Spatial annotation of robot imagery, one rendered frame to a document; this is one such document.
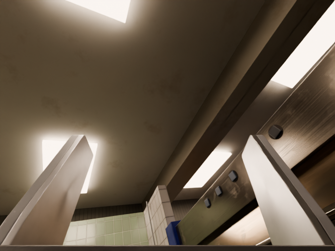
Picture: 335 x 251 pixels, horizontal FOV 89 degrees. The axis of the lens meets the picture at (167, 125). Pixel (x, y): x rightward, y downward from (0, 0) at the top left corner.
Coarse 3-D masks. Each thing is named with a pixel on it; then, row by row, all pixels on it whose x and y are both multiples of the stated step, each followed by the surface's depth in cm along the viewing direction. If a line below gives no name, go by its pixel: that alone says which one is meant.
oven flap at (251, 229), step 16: (320, 160) 62; (304, 176) 66; (320, 176) 60; (320, 192) 59; (256, 208) 84; (240, 224) 91; (256, 224) 81; (208, 240) 115; (224, 240) 99; (240, 240) 87; (256, 240) 78
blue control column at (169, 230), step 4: (180, 220) 157; (172, 224) 152; (176, 224) 153; (168, 228) 156; (172, 228) 149; (168, 232) 155; (172, 232) 148; (176, 232) 148; (168, 236) 155; (172, 236) 148; (176, 236) 145; (168, 240) 154; (172, 240) 147; (176, 240) 143; (172, 244) 147; (176, 244) 141
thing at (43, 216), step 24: (72, 144) 9; (48, 168) 8; (72, 168) 9; (48, 192) 7; (72, 192) 9; (24, 216) 6; (48, 216) 7; (72, 216) 9; (0, 240) 6; (24, 240) 6; (48, 240) 7
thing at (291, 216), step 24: (264, 144) 9; (264, 168) 9; (288, 168) 8; (264, 192) 9; (288, 192) 7; (264, 216) 9; (288, 216) 7; (312, 216) 6; (288, 240) 7; (312, 240) 6
